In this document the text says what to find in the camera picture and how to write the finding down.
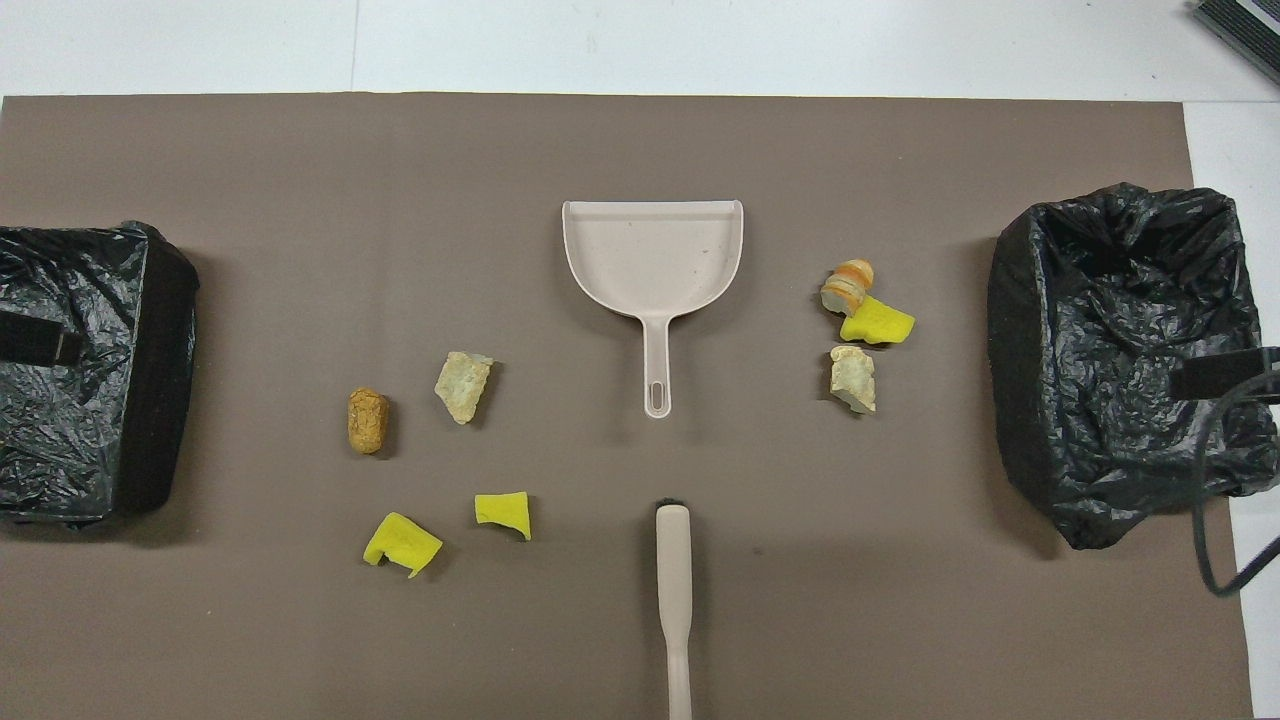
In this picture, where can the yellow sponge piece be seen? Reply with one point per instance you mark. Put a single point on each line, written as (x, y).
(400, 540)
(503, 510)
(880, 325)

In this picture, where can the orange brown bread nugget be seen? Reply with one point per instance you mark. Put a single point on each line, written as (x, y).
(367, 420)

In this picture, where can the brown table mat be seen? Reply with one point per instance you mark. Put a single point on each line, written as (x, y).
(640, 150)

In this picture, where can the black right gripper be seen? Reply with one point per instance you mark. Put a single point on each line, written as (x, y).
(1225, 375)

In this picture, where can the beige hand brush black bristles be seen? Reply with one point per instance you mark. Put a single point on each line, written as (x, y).
(673, 560)

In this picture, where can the beige foam chunk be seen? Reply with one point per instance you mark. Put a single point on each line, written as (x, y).
(462, 385)
(853, 380)

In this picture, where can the black bag lined bin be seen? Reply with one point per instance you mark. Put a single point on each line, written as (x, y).
(100, 440)
(1100, 300)

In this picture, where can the dark ribbed device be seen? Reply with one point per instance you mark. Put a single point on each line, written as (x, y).
(1250, 25)

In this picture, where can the beige plastic dustpan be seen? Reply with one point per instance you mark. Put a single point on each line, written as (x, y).
(650, 260)

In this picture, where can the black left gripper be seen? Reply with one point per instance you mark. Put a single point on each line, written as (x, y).
(40, 340)

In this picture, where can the orange striped bread piece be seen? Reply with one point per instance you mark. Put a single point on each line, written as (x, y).
(848, 285)

